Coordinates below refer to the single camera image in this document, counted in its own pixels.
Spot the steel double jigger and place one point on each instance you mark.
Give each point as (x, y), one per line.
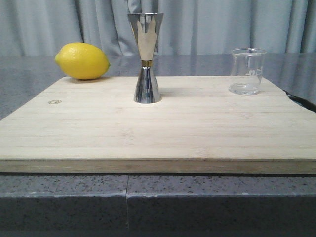
(146, 27)

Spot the yellow lemon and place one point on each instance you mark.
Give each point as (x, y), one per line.
(82, 61)

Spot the clear glass beaker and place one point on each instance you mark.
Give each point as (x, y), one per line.
(247, 70)

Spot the wooden cutting board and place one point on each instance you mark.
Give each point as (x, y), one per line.
(197, 127)

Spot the grey curtain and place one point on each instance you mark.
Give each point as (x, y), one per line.
(189, 27)

